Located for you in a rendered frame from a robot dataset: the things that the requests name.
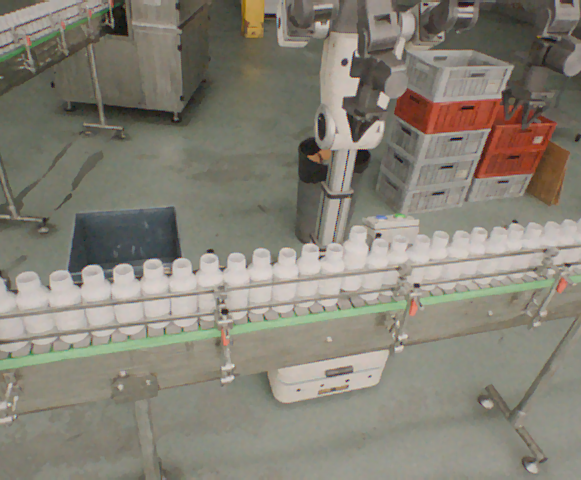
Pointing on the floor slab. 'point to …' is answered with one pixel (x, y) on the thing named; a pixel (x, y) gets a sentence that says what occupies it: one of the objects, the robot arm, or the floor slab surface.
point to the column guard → (252, 18)
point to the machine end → (143, 59)
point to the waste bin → (313, 172)
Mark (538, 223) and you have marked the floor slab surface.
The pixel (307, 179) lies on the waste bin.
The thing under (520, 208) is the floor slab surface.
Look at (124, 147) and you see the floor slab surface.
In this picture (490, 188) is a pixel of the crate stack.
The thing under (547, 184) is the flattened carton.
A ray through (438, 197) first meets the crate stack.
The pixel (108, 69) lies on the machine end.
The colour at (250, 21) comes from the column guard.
